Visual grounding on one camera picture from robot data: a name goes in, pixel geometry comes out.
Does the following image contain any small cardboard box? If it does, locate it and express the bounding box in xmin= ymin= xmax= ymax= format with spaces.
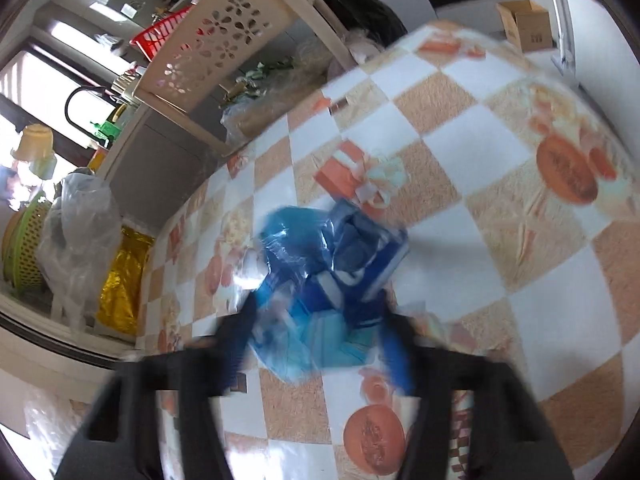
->
xmin=496 ymin=0 xmax=556 ymax=53

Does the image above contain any yellow-green plastic basket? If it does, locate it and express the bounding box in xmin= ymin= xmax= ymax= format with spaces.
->
xmin=2 ymin=200 xmax=56 ymax=296

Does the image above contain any plastic bag of vegetables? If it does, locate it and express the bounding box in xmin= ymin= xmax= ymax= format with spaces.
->
xmin=220 ymin=45 xmax=361 ymax=151

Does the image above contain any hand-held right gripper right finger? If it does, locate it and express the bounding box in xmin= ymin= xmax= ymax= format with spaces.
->
xmin=380 ymin=305 xmax=576 ymax=480

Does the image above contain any beige perforated plastic shelf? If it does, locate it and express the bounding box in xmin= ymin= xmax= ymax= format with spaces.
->
xmin=132 ymin=0 xmax=358 ymax=156

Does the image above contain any blue plastic bag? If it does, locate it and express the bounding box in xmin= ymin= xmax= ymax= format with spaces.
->
xmin=247 ymin=199 xmax=411 ymax=386

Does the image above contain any gold foil bag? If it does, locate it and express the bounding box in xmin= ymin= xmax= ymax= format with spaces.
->
xmin=95 ymin=227 xmax=156 ymax=336

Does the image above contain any translucent plastic bag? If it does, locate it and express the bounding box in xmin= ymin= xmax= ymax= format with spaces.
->
xmin=39 ymin=172 xmax=126 ymax=331

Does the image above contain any red plastic basket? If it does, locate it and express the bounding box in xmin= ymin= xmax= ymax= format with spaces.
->
xmin=130 ymin=5 xmax=208 ymax=58

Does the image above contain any black arched faucet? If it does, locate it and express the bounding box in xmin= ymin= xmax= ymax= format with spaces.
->
xmin=64 ymin=86 xmax=118 ymax=136

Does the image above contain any dark clothing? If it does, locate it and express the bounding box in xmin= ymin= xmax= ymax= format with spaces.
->
xmin=287 ymin=0 xmax=408 ymax=46

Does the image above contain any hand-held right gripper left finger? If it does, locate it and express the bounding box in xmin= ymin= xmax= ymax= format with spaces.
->
xmin=52 ymin=300 xmax=261 ymax=480

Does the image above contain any small green sink brush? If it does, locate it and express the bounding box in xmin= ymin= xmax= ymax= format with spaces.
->
xmin=90 ymin=119 xmax=121 ymax=142

